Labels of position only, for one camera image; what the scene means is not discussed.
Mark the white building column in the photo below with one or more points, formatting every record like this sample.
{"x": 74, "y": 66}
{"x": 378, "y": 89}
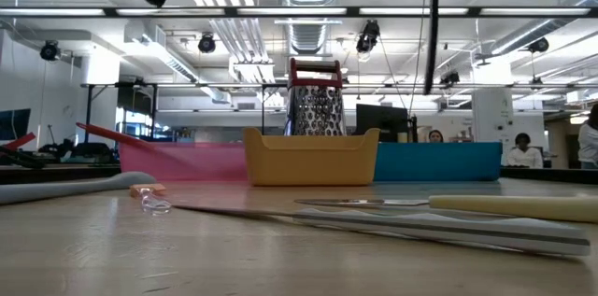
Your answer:
{"x": 493, "y": 118}

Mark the pink plastic tray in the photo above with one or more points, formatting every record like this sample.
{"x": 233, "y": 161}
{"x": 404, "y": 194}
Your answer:
{"x": 187, "y": 163}

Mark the black metal rack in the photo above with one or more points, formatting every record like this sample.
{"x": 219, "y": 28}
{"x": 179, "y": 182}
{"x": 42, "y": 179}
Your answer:
{"x": 153, "y": 109}

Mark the dark wall screen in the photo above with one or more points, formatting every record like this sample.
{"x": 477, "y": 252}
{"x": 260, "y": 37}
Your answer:
{"x": 14, "y": 124}

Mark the red silicone spoon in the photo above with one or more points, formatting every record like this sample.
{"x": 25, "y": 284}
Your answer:
{"x": 107, "y": 133}

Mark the yellow plastic bin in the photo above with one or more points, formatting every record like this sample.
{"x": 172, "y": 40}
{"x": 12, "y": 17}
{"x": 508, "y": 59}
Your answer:
{"x": 310, "y": 165}

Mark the orange mini spatula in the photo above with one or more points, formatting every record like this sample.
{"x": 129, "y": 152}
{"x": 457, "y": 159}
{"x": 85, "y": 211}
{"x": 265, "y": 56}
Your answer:
{"x": 147, "y": 189}

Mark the person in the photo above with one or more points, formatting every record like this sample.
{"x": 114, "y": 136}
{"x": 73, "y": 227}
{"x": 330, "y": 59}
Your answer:
{"x": 589, "y": 142}
{"x": 524, "y": 156}
{"x": 435, "y": 136}

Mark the black equipment pile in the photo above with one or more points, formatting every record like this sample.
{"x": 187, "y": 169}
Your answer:
{"x": 84, "y": 151}

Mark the blue plastic tray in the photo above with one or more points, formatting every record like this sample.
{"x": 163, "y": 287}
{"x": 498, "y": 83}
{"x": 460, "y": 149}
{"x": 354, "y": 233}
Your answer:
{"x": 434, "y": 160}

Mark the red black clamp tool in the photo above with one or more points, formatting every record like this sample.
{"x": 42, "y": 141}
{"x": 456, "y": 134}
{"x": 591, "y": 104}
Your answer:
{"x": 18, "y": 142}

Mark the black solid spoon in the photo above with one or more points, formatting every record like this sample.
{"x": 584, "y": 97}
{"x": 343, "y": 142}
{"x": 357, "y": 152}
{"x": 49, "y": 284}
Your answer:
{"x": 431, "y": 30}

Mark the black computer monitor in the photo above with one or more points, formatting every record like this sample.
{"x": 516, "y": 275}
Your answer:
{"x": 380, "y": 121}

